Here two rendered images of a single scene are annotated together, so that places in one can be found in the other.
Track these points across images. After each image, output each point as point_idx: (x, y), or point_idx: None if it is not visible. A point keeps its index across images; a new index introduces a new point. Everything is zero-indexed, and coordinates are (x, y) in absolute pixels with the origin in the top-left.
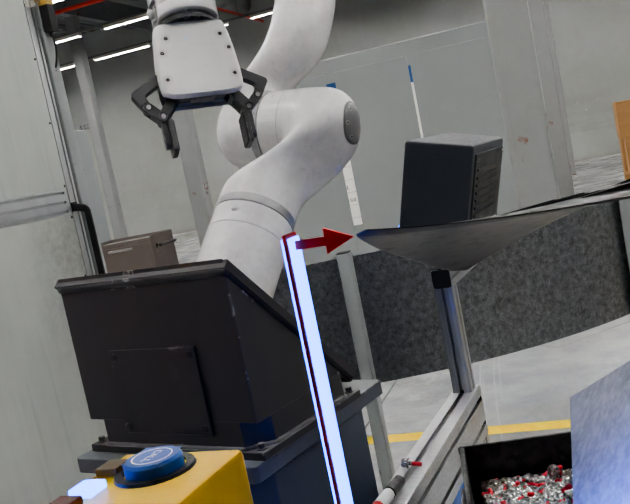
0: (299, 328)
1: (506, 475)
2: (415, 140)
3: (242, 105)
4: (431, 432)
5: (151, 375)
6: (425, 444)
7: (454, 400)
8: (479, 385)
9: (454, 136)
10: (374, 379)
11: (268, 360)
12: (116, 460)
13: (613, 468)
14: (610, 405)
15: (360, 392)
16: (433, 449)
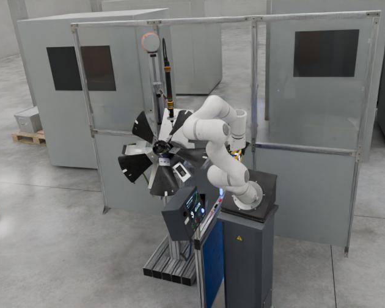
0: None
1: None
2: (193, 186)
3: (229, 150)
4: (208, 222)
5: None
6: (209, 218)
7: (201, 233)
8: (194, 238)
9: (178, 201)
10: (217, 217)
11: None
12: (235, 155)
13: (190, 173)
14: (188, 172)
15: (220, 212)
16: (208, 216)
